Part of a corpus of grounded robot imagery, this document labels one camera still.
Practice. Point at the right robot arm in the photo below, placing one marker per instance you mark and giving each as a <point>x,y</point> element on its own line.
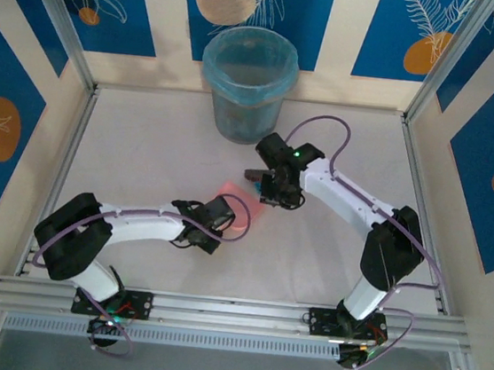
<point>348,196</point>

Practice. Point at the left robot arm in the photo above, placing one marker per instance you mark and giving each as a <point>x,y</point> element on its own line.
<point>144,227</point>

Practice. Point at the aluminium mounting rail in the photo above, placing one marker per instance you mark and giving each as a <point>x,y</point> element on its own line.
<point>233,308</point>

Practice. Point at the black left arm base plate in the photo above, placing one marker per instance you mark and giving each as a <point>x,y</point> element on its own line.
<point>139,304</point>

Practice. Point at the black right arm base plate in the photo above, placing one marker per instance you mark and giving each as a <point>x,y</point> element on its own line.
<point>323,321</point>

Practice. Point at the aluminium table side rail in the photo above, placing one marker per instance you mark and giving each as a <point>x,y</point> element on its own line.
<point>76,138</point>
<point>415,159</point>

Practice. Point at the pink dustpan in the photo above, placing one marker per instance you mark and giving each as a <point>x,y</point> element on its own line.
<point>234,189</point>

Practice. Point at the aluminium frame post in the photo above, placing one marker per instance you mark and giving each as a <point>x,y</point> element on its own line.
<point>60,21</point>
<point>453,61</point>

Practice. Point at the black hand brush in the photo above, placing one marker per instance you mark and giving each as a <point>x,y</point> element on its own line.
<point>255,174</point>

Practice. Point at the bin with blue liner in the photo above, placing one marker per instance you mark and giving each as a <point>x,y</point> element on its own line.
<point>245,82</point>

